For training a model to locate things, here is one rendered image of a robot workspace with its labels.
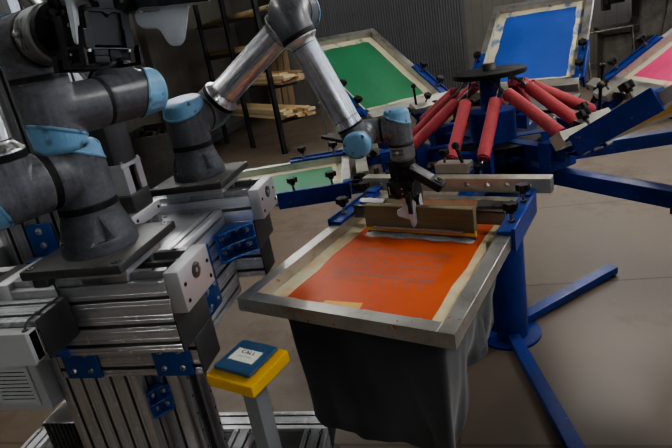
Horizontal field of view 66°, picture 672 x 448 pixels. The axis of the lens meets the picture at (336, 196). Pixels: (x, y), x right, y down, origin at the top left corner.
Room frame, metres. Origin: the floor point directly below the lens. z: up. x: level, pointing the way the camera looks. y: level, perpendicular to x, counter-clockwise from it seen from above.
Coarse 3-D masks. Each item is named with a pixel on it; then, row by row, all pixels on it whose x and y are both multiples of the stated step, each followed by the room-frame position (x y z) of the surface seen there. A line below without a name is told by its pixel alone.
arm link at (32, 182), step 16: (0, 112) 0.92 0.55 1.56; (0, 128) 0.91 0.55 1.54; (0, 144) 0.90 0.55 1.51; (16, 144) 0.92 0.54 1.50; (0, 160) 0.88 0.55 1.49; (16, 160) 0.90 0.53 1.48; (32, 160) 0.94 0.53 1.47; (0, 176) 0.87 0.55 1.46; (16, 176) 0.89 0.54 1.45; (32, 176) 0.91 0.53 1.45; (48, 176) 0.93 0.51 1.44; (0, 192) 0.86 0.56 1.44; (16, 192) 0.88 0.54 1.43; (32, 192) 0.90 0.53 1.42; (48, 192) 0.92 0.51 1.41; (0, 208) 0.85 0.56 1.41; (16, 208) 0.88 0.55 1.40; (32, 208) 0.90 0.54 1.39; (48, 208) 0.93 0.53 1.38; (0, 224) 0.86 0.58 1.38; (16, 224) 0.90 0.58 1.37
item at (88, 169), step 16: (96, 144) 1.02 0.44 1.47; (48, 160) 0.95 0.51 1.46; (64, 160) 0.97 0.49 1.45; (80, 160) 0.98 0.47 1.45; (96, 160) 1.00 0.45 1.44; (64, 176) 0.95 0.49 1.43; (80, 176) 0.97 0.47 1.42; (96, 176) 0.99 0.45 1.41; (64, 192) 0.94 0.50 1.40; (80, 192) 0.97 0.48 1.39; (96, 192) 0.99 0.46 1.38; (112, 192) 1.02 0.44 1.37; (64, 208) 0.97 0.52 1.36; (80, 208) 0.97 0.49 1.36
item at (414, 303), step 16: (480, 224) 1.48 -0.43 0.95; (416, 240) 1.45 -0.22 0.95; (480, 240) 1.37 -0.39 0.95; (464, 256) 1.28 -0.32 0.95; (448, 272) 1.21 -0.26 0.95; (384, 288) 1.19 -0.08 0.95; (400, 288) 1.17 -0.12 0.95; (432, 288) 1.14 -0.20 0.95; (448, 288) 1.13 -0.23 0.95; (368, 304) 1.12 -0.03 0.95; (384, 304) 1.11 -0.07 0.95; (400, 304) 1.09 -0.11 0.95; (416, 304) 1.08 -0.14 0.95; (432, 304) 1.07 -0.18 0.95
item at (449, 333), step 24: (312, 240) 1.50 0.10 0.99; (504, 240) 1.26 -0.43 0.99; (288, 264) 1.35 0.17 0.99; (480, 264) 1.15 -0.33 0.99; (264, 288) 1.24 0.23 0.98; (480, 288) 1.04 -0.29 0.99; (264, 312) 1.16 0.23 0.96; (288, 312) 1.12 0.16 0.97; (312, 312) 1.08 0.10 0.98; (336, 312) 1.05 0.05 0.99; (360, 312) 1.03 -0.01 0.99; (456, 312) 0.96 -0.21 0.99; (384, 336) 0.97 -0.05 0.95; (408, 336) 0.94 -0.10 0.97; (432, 336) 0.91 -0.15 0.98; (456, 336) 0.89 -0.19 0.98
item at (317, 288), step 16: (352, 240) 1.53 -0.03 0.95; (368, 240) 1.51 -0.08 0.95; (384, 240) 1.49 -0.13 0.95; (400, 240) 1.47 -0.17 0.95; (336, 256) 1.43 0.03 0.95; (320, 272) 1.34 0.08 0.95; (304, 288) 1.26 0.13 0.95; (320, 288) 1.25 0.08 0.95; (336, 288) 1.23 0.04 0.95; (352, 288) 1.22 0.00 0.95; (368, 288) 1.20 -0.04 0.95
